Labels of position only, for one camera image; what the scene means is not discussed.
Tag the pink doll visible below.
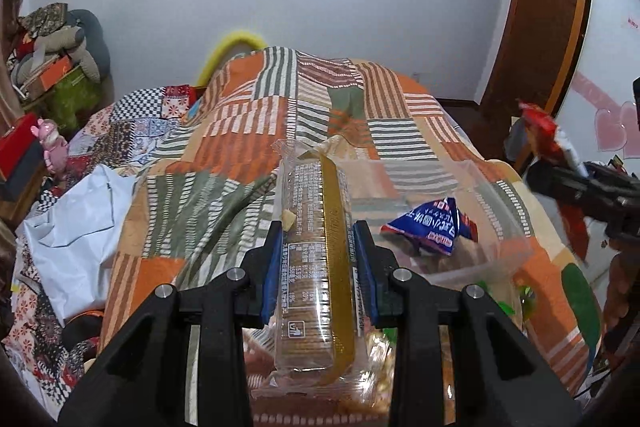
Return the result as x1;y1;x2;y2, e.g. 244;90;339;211
31;119;69;175

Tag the person's right forearm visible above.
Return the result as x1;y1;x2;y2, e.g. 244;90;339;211
602;251;640;358

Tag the striped patchwork blanket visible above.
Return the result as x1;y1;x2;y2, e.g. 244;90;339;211
100;47;603;427

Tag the orange cardboard box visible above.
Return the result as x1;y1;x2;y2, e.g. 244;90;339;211
25;56;83;100

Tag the blue snack packet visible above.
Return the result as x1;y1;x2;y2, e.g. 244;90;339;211
381;197;479;258

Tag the yellow curved tube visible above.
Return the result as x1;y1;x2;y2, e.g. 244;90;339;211
197;31;267;88

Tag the pile of clothes and boxes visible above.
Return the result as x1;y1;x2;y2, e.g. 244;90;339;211
35;9;112;84

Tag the yellow snack packet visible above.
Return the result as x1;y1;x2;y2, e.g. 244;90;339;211
345;326;401;414

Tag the green bag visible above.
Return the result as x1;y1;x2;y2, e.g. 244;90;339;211
47;74;108;132

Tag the red snack packet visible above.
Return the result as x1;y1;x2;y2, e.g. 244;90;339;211
517;101;592;261

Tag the white plastic bag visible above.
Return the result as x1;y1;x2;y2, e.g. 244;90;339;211
19;164;139;327

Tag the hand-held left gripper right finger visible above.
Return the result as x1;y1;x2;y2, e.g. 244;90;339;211
352;220;585;427

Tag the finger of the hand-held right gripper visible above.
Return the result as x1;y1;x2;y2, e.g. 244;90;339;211
527;160;590;210

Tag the clear-wrapped brown biscuit packet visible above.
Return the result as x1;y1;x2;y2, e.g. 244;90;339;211
250;139;382;409

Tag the red box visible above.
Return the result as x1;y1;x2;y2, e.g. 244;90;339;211
0;113;40;180

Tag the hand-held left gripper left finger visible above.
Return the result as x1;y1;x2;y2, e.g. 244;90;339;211
57;221;285;427

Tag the green snack packet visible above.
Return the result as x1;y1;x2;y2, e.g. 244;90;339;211
475;279;537;325

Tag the brown wooden door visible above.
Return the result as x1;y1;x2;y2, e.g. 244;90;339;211
479;0;596;120

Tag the clear plastic container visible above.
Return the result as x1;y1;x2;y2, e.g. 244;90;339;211
334;157;533;292

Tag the checkered patchwork quilt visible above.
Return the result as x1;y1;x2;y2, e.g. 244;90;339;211
0;84;198;408

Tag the pink heart wall sticker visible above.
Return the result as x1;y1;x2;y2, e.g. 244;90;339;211
594;101;640;154

